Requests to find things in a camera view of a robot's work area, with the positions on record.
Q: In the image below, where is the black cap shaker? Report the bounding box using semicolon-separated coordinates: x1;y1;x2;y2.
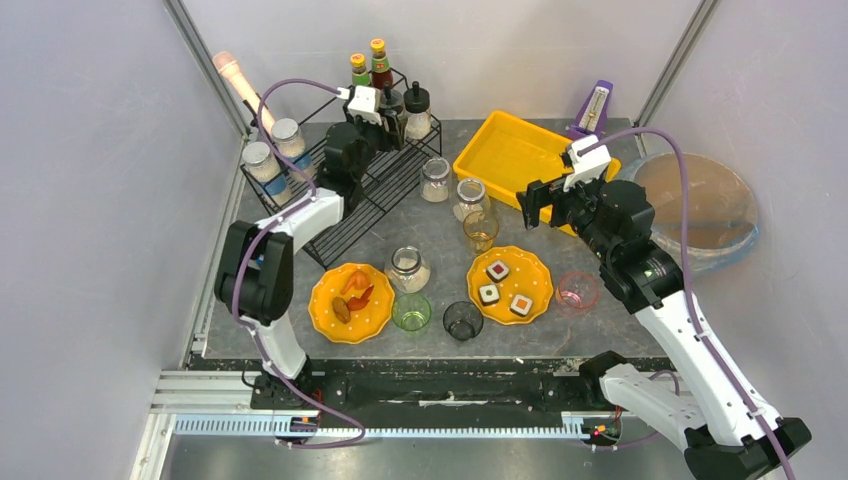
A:
380;80;408;136
403;81;432;141

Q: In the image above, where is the green label sauce bottle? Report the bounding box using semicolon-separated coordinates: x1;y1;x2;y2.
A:
350;53;372;87

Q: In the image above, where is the red label sauce bottle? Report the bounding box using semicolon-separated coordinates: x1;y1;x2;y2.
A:
370;38;394;89

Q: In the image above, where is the blue band spice jar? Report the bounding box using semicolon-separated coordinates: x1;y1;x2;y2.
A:
241;141;291;206
271;118;316;183

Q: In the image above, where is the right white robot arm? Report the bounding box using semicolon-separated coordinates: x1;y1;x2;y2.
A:
517;179;812;479

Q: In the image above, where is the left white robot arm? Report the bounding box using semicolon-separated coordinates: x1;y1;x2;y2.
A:
213;86;400;381

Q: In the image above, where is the open glass jar back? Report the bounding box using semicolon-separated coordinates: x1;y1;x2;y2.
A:
420;157;451;203

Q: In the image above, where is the open glass jar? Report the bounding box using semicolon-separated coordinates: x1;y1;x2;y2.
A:
453;177;492;222
384;246;431;294
420;157;451;203

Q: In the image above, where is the pink glass cup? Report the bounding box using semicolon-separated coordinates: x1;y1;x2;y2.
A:
555;271;600;317

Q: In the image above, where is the yellow plate with sushi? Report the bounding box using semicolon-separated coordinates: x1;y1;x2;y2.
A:
466;246;554;325

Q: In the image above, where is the yellow plastic bin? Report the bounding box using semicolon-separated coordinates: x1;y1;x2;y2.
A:
452;109;623;236

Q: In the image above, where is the purple metronome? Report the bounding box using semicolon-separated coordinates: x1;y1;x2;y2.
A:
566;80;614;141

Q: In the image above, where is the amber glass cup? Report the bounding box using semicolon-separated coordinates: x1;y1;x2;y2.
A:
463;210;500;255

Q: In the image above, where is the open glass jar middle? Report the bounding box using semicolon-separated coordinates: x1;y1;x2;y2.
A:
453;177;492;222

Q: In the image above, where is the red centre sushi piece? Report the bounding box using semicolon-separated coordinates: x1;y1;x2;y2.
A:
485;259;511;283

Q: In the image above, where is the orange centre sushi piece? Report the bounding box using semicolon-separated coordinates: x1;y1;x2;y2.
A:
509;294;534;317

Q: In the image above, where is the green centre sushi piece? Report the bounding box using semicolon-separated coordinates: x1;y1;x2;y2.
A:
478;283;501;306

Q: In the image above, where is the open glass jar front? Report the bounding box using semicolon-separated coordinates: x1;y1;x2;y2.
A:
384;246;431;294

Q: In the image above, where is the orange chicken wing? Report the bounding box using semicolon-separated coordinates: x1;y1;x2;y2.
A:
340;269;373;295

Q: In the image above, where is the round bin with plastic liner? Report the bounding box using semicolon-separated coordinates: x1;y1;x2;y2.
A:
618;152;759;277

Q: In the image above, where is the dark glass cup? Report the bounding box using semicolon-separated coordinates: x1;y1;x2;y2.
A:
442;301;484;341

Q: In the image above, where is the red chicken wing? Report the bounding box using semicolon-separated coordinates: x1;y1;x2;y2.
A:
346;285;374;312

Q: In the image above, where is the yellow plate with chicken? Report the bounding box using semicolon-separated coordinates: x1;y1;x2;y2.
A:
309;263;395;344

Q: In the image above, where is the pink microphone on stand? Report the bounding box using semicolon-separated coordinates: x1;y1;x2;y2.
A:
212;51;261;113

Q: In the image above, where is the green glass cup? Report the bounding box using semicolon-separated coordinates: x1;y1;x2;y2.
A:
392;293;432;332

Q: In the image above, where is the brown chicken piece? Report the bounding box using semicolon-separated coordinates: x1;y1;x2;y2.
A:
331;297;351;324

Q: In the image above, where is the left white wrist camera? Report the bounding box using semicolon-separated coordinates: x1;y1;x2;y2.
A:
336;85;383;125

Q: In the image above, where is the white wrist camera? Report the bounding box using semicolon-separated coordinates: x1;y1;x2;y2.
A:
563;135;612;192
336;85;383;125

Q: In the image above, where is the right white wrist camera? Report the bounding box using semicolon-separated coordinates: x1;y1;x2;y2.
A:
563;135;612;192

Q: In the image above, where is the black wire rack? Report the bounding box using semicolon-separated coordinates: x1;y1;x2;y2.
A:
239;98;442;269

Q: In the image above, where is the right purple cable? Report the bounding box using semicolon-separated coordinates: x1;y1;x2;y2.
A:
579;127;800;480

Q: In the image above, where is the purple cable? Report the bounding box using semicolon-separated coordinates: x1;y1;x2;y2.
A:
579;127;800;480
229;78;367;450

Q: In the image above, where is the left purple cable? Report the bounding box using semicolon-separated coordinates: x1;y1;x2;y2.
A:
229;78;367;450

